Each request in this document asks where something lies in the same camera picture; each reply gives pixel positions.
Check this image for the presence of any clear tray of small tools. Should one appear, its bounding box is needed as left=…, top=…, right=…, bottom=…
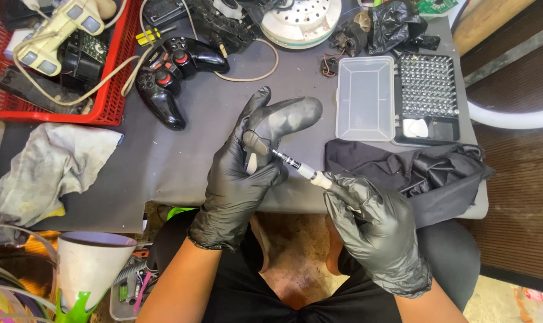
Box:
left=109, top=255, right=159, bottom=322

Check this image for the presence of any person's black clothing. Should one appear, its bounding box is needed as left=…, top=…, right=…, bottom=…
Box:
left=147, top=207, right=482, bottom=323

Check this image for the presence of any red plastic basket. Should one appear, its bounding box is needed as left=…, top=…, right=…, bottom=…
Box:
left=0, top=0, right=143, bottom=127

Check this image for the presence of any yellow and black screwdriver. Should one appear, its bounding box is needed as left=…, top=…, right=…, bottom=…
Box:
left=135, top=24, right=179, bottom=48

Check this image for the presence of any white handle precision screwdriver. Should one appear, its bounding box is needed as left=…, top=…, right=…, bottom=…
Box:
left=271, top=148, right=362, bottom=212

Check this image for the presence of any person's right hand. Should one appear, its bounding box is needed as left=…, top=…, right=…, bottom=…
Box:
left=323, top=173, right=434, bottom=299

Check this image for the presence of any green circuit board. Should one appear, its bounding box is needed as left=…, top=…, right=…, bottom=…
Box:
left=414, top=0, right=459, bottom=18

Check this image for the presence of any black opened gamepad half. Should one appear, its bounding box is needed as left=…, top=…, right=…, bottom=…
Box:
left=190, top=0, right=264, bottom=55

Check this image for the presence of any black screwdriver bit tray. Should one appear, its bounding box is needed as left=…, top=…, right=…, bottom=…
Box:
left=392, top=52, right=461, bottom=147

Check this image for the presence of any green lamp stand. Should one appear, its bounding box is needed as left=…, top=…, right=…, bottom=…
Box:
left=54, top=289, right=108, bottom=323

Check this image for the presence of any beige gamepad cable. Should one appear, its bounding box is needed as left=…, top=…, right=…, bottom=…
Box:
left=12, top=0, right=280, bottom=107

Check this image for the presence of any black gamepad with red sticks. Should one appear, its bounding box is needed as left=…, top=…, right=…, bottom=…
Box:
left=134, top=37, right=231, bottom=132

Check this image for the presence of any dirty grey rag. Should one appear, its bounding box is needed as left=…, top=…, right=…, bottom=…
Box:
left=0, top=122, right=124, bottom=230

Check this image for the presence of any beige gamepad with grey buttons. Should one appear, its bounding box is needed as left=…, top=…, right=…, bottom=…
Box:
left=13, top=0, right=118, bottom=77

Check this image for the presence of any clear plastic case lid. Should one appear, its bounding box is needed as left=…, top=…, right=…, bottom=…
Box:
left=335, top=56, right=396, bottom=143

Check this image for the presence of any black cloth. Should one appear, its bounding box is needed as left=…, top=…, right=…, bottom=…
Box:
left=324, top=138, right=495, bottom=230

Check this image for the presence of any black part with circuit board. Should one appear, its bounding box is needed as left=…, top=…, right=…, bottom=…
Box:
left=57, top=31, right=111, bottom=85

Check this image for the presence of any white curved chair rim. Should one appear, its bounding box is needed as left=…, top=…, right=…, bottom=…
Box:
left=466, top=100, right=543, bottom=131

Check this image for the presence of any white round perforated appliance part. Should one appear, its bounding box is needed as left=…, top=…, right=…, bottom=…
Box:
left=258, top=0, right=343, bottom=50

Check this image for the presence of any dark grey gamepad shell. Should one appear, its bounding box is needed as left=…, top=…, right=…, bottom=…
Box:
left=241, top=95, right=324, bottom=176

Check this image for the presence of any small black motor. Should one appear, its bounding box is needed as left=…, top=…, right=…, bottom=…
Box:
left=328, top=21, right=368, bottom=58

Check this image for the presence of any crumpled black plastic bag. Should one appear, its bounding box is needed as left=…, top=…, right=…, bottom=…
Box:
left=367, top=0, right=442, bottom=57

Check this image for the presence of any grey metal bar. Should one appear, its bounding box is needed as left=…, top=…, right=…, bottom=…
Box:
left=462, top=29, right=543, bottom=89

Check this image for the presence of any long black remote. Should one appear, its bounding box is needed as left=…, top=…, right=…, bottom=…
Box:
left=0, top=65, right=92, bottom=116

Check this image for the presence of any black flat device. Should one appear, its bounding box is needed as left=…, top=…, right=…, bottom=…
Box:
left=142, top=0, right=192, bottom=28

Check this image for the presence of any wooden plank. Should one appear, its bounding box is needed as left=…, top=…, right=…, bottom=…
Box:
left=451, top=0, right=538, bottom=57

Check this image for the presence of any white plastic pick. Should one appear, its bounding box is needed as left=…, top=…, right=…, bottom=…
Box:
left=408, top=119, right=430, bottom=139

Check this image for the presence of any small coil with wires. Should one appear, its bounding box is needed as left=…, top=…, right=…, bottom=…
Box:
left=320, top=53, right=340, bottom=79

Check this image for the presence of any person's left hand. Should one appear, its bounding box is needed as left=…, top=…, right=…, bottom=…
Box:
left=188, top=86, right=290, bottom=252

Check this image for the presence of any bundle of colourful cables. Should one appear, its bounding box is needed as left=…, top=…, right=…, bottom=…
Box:
left=0, top=223, right=61, bottom=323

